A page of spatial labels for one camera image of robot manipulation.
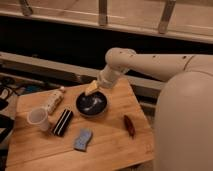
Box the red-brown pen knife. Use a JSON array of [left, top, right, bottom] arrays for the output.
[[124, 115, 135, 137]]

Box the dark cables and clutter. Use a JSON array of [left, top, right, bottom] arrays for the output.
[[0, 76, 44, 151]]

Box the wooden board table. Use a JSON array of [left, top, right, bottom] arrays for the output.
[[6, 78, 154, 171]]

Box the blue sponge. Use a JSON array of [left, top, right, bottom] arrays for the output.
[[73, 128, 93, 152]]

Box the black whiteboard eraser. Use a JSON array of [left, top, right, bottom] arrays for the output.
[[52, 109, 73, 137]]

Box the white patterned bottle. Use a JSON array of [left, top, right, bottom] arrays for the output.
[[43, 87, 65, 115]]

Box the black bowl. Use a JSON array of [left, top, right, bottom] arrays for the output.
[[76, 91, 107, 117]]

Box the grey metal rail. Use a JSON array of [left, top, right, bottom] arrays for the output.
[[0, 51, 108, 84]]

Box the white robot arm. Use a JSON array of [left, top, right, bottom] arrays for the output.
[[86, 48, 213, 171]]

